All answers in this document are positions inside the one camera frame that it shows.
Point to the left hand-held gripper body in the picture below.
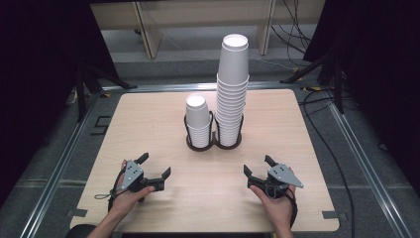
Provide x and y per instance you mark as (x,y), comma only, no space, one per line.
(133,172)

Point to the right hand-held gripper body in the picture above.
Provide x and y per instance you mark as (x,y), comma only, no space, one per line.
(282,173)

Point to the black double cup holder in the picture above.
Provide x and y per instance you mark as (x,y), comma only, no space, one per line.
(214,142)

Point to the tall stack of white cups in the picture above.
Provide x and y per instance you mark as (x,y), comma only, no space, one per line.
(231,112)

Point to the person's left hand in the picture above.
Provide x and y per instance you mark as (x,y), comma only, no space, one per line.
(125,201)

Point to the person's right hand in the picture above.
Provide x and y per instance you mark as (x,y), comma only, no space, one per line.
(280,210)

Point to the black tape strip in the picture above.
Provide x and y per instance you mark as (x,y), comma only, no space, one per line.
(333,215)
(77,213)

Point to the short stack of white cups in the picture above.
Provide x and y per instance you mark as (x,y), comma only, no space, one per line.
(197,115)

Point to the person's dark clothing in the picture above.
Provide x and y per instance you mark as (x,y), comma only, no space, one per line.
(79,231)

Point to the black metal stand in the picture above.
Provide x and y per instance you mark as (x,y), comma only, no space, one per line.
(81,89)
(337,82)

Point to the black curtain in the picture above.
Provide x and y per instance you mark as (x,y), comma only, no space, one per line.
(36,82)
(383,76)

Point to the metal floor rail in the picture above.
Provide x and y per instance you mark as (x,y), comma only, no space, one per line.
(366,168)
(59,168)
(171,87)

